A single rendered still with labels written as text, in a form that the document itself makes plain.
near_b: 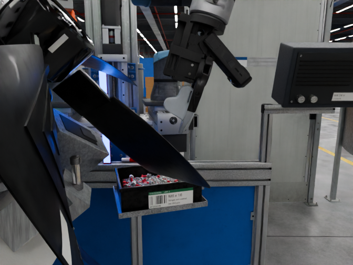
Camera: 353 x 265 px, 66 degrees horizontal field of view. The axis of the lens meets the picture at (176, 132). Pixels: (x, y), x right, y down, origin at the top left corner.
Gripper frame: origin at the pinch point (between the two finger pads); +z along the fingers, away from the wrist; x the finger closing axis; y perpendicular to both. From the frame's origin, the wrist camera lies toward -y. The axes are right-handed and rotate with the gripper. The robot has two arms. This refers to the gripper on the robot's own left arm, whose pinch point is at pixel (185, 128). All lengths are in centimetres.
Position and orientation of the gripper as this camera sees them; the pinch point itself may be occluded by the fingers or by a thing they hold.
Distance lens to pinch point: 53.0
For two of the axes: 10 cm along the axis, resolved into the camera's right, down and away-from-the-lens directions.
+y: -9.5, -2.8, -0.9
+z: -2.9, 9.4, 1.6
